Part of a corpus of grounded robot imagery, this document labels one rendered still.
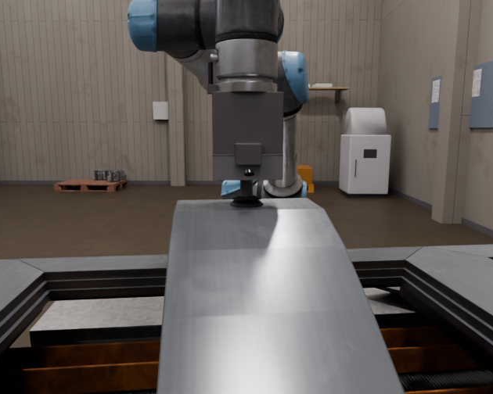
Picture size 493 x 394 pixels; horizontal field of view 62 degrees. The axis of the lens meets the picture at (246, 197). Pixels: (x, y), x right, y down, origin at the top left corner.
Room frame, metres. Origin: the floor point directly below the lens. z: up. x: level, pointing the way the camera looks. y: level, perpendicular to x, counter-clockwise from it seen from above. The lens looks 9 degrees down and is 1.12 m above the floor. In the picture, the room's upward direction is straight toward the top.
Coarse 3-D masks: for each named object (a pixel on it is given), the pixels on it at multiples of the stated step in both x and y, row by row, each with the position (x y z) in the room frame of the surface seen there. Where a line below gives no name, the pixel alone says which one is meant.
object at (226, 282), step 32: (192, 256) 0.38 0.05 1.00; (224, 256) 0.38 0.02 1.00; (256, 256) 0.39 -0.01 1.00; (288, 256) 0.39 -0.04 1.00; (320, 256) 0.39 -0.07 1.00; (192, 288) 0.35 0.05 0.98; (224, 288) 0.35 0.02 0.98; (256, 288) 0.35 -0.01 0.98; (288, 288) 0.35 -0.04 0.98; (320, 288) 0.35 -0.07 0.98; (352, 288) 0.35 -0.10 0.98
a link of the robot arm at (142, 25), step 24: (144, 0) 0.61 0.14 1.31; (168, 0) 0.60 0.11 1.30; (192, 0) 0.59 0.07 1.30; (144, 24) 0.60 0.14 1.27; (168, 24) 0.59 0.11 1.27; (192, 24) 0.59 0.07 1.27; (144, 48) 0.63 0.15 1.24; (168, 48) 0.62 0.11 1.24; (192, 48) 0.62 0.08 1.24; (192, 72) 0.79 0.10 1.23
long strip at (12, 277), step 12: (0, 264) 0.77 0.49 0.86; (12, 264) 0.77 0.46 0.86; (24, 264) 0.77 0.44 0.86; (0, 276) 0.71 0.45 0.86; (12, 276) 0.71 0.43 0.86; (24, 276) 0.71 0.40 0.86; (36, 276) 0.71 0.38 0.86; (0, 288) 0.65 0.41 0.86; (12, 288) 0.65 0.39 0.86; (24, 288) 0.65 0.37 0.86; (0, 300) 0.60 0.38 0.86; (12, 300) 0.60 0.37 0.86
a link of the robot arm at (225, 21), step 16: (224, 0) 0.48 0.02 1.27; (240, 0) 0.47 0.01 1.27; (256, 0) 0.48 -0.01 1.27; (272, 0) 0.49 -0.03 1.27; (224, 16) 0.48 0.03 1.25; (240, 16) 0.47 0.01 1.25; (256, 16) 0.48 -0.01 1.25; (272, 16) 0.49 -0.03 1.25; (224, 32) 0.48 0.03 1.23; (240, 32) 0.48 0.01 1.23; (256, 32) 0.48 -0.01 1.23; (272, 32) 0.49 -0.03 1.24
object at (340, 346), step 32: (192, 320) 0.32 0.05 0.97; (224, 320) 0.32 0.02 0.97; (256, 320) 0.32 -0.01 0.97; (288, 320) 0.32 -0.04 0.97; (320, 320) 0.32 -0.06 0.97; (352, 320) 0.32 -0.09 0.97; (160, 352) 0.29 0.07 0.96; (192, 352) 0.29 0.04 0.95; (224, 352) 0.29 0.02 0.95; (256, 352) 0.29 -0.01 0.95; (288, 352) 0.29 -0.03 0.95; (320, 352) 0.30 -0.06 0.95; (352, 352) 0.30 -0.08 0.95; (384, 352) 0.30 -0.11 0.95; (160, 384) 0.27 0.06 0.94; (192, 384) 0.27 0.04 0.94; (224, 384) 0.27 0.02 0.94; (256, 384) 0.27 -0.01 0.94; (288, 384) 0.27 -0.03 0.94; (320, 384) 0.27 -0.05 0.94; (352, 384) 0.28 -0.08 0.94; (384, 384) 0.28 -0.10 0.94
